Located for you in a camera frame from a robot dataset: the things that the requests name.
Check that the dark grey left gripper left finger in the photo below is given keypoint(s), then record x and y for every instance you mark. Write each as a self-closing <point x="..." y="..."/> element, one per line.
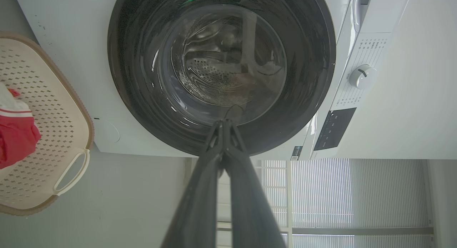
<point x="198" y="201"/>

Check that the white washing machine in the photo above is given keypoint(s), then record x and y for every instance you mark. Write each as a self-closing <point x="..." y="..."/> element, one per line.
<point x="371" y="109"/>

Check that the black round washer door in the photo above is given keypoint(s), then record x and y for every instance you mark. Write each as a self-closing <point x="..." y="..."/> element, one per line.
<point x="221" y="62"/>

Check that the red and white garment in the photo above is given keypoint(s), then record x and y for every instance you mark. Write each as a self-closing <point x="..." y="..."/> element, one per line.
<point x="16" y="130"/>

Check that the black control display panel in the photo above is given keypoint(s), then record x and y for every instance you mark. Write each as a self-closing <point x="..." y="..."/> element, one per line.
<point x="334" y="128"/>

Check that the white detergent drawer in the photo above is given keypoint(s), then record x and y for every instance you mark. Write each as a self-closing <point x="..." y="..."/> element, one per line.
<point x="360" y="9"/>

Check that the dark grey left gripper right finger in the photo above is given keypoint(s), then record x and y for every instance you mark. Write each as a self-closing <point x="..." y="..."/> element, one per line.
<point x="250" y="205"/>

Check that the white window blinds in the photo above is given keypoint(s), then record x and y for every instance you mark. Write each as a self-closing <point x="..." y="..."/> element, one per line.
<point x="342" y="201"/>

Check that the cream perforated laundry basket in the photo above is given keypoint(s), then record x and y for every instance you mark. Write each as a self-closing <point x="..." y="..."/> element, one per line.
<point x="50" y="126"/>

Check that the white program dial knob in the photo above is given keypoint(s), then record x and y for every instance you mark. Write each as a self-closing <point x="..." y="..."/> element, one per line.
<point x="362" y="76"/>

